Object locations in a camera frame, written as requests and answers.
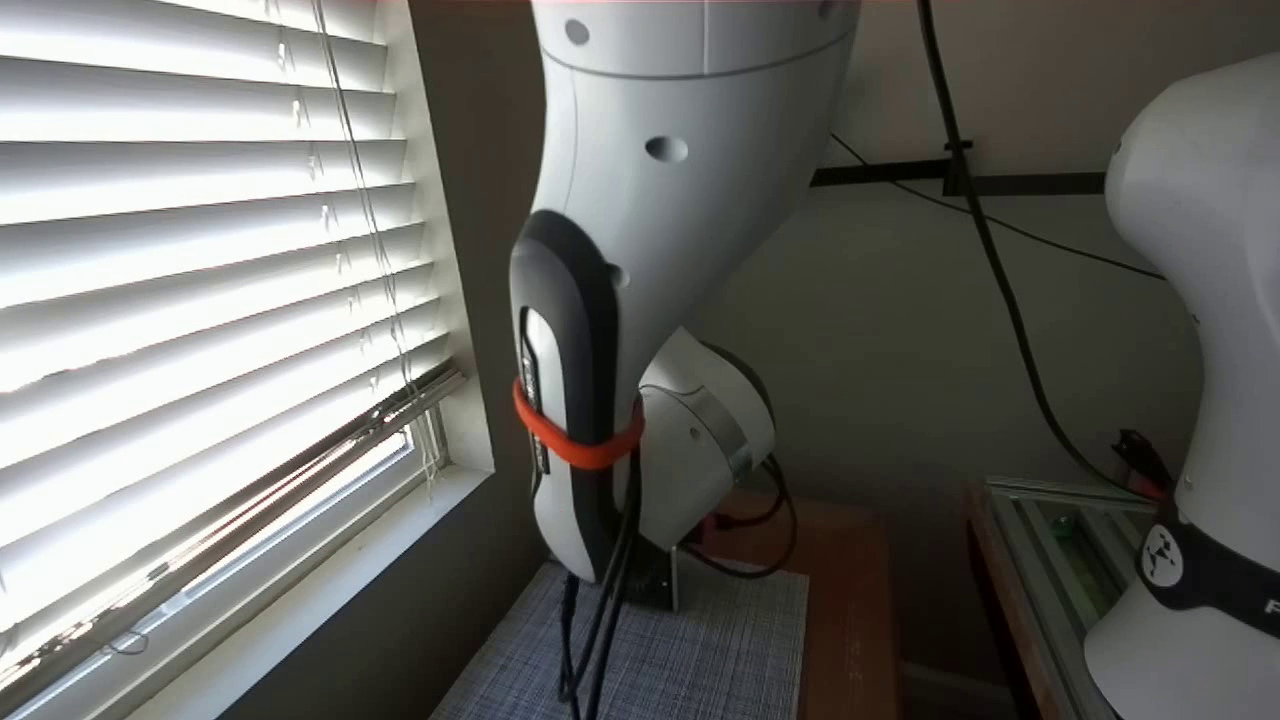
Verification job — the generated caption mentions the grey woven placemat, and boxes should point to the grey woven placemat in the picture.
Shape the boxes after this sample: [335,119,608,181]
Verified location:
[427,558,813,720]

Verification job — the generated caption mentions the white window blinds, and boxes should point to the white window blinds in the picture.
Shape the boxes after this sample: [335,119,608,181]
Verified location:
[0,0,465,676]

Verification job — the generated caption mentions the glass-topped side table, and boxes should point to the glass-topped side table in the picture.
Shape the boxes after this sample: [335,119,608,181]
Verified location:
[966,476,1178,720]

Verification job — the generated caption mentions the orange strap on arm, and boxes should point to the orange strap on arm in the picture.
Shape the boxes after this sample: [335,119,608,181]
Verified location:
[508,380,647,476]

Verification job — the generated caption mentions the white window frame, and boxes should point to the white window frame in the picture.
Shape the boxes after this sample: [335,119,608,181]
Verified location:
[0,0,499,720]

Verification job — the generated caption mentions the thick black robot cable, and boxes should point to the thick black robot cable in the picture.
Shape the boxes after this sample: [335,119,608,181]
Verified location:
[557,0,1178,713]

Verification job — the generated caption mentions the thin black wall cable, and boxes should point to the thin black wall cable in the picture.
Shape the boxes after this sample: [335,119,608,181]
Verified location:
[829,130,1168,288]

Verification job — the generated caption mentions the black and red cable plug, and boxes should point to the black and red cable plug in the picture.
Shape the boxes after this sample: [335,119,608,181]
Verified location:
[1115,424,1178,502]

